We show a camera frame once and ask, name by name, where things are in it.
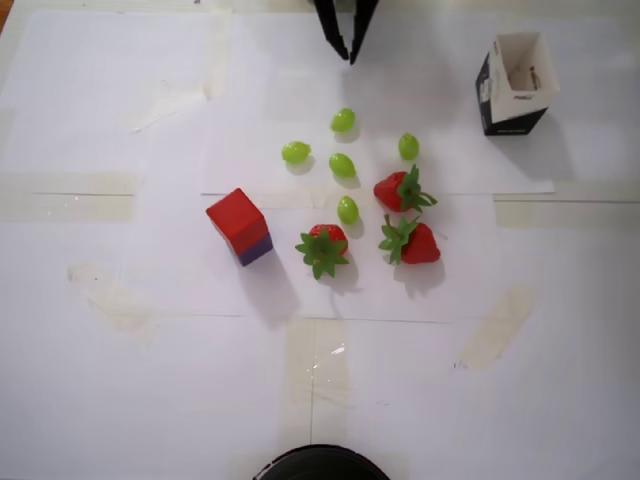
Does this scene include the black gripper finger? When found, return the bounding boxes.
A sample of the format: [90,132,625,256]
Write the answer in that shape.
[349,0,379,65]
[313,0,350,61]

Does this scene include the red cube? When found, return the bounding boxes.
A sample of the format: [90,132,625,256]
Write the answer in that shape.
[205,187,271,253]

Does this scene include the purple cube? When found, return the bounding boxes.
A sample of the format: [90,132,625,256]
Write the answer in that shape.
[234,233,275,268]

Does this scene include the green plastic grape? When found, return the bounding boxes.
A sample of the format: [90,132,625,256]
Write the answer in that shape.
[329,108,357,134]
[336,195,360,226]
[397,132,420,161]
[328,152,358,180]
[280,141,312,166]

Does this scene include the beige masking tape strip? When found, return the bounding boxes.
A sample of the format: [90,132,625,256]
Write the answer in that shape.
[66,259,162,350]
[457,283,540,372]
[202,9,234,101]
[493,182,640,231]

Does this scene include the red plastic strawberry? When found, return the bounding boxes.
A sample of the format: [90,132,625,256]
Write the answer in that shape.
[294,223,351,281]
[373,163,439,215]
[377,213,442,266]

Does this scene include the white and black carton box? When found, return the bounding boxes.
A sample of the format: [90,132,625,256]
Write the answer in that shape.
[474,32,560,137]

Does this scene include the clear glossy tape strip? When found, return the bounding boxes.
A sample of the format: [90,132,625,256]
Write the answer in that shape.
[0,172,144,225]
[277,317,351,444]

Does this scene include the black round base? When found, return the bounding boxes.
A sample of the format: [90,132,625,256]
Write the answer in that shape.
[252,443,391,480]

